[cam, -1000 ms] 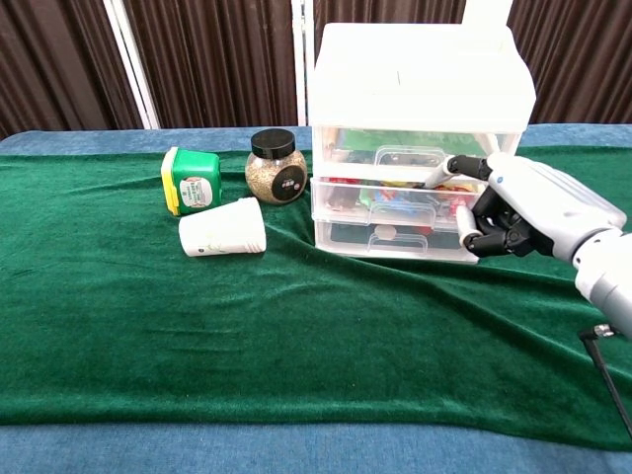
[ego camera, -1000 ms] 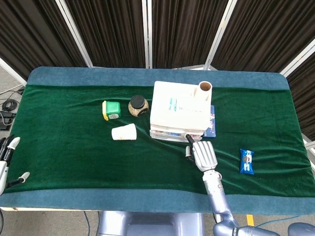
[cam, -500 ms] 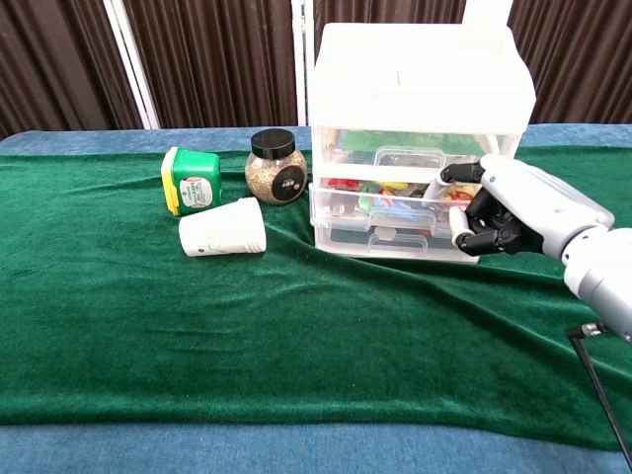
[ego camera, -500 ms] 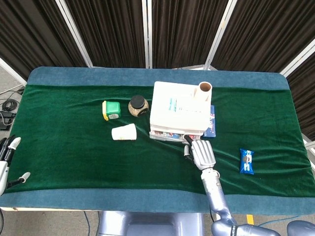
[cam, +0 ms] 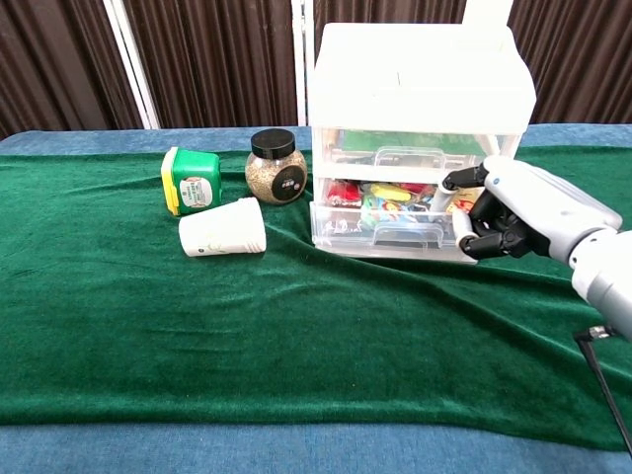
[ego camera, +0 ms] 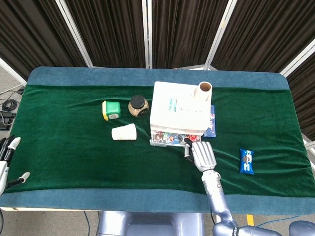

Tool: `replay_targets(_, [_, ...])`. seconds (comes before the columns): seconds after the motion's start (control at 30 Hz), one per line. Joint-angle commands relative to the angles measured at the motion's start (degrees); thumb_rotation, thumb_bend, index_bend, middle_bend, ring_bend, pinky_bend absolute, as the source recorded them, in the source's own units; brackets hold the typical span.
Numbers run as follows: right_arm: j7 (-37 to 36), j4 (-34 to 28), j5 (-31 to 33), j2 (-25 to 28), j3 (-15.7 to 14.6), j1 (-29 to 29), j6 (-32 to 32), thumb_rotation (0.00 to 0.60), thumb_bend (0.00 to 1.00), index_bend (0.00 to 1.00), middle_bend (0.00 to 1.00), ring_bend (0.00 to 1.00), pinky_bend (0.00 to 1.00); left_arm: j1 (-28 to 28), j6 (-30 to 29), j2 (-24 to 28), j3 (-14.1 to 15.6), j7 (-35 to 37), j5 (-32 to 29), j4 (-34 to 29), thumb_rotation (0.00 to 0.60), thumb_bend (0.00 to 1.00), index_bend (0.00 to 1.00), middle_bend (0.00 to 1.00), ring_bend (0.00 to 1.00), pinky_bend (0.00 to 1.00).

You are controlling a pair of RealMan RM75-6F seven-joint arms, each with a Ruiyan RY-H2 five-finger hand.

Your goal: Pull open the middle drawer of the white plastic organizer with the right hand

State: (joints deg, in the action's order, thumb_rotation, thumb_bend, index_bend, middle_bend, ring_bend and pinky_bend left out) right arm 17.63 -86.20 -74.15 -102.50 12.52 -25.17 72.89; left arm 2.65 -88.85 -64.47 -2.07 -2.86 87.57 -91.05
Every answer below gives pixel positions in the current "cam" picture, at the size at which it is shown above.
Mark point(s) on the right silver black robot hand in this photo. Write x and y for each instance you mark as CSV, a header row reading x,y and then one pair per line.
x,y
533,207

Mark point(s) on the clear plastic container edge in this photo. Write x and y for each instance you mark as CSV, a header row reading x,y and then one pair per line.
x,y
345,232

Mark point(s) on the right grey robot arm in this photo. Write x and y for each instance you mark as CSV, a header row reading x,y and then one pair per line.
x,y
605,276

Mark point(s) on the white boxes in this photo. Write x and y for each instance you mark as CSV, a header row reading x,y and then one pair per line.
x,y
419,84

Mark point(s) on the yellow snack packet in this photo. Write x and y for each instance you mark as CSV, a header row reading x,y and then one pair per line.
x,y
390,192

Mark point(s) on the red snack packet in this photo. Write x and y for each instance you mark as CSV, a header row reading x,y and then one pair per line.
x,y
343,192

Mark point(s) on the round glass jar black lid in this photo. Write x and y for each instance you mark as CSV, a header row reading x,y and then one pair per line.
x,y
269,173

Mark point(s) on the white paper cup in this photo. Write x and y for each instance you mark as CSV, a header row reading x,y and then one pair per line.
x,y
222,229

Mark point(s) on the green velvet cloth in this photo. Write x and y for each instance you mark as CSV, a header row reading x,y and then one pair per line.
x,y
247,336

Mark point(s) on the green container yellow lid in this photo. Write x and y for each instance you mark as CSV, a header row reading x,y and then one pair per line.
x,y
195,173

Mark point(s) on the dark folding screen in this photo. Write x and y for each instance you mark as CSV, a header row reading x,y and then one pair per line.
x,y
217,59

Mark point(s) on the blue table cover cloth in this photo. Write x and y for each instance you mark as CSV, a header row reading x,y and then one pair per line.
x,y
197,451

